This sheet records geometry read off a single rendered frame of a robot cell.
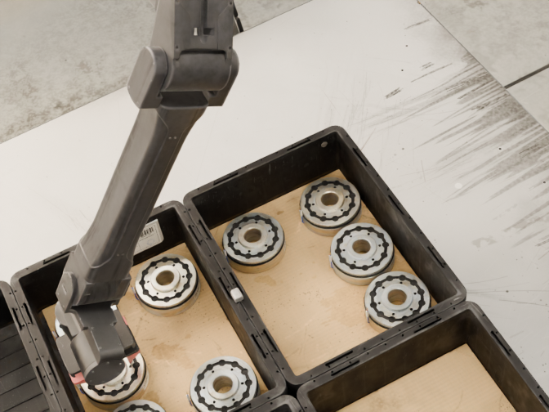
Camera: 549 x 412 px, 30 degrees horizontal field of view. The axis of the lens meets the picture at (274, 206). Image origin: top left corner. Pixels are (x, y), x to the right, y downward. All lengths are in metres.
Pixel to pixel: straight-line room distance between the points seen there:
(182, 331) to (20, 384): 0.27
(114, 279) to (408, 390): 0.49
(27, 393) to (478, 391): 0.69
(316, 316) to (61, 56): 1.90
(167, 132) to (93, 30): 2.25
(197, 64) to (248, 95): 1.00
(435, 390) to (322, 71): 0.82
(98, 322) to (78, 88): 1.90
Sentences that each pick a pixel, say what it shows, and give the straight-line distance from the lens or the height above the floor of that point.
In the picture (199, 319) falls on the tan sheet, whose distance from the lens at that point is 1.65.
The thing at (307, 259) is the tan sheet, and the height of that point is 0.83.
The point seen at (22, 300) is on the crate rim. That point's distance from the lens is 1.63.
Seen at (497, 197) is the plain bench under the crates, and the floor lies 0.70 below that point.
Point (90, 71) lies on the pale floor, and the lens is 3.27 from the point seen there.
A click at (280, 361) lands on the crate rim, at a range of 1.48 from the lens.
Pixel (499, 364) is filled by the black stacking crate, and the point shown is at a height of 0.89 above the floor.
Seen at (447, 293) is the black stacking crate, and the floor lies 0.89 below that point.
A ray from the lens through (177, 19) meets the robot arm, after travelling 1.09.
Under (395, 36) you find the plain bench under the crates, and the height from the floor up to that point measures 0.70.
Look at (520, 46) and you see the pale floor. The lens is 3.18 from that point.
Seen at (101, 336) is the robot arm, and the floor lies 1.08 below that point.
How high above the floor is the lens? 2.23
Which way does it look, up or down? 53 degrees down
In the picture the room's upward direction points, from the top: 10 degrees counter-clockwise
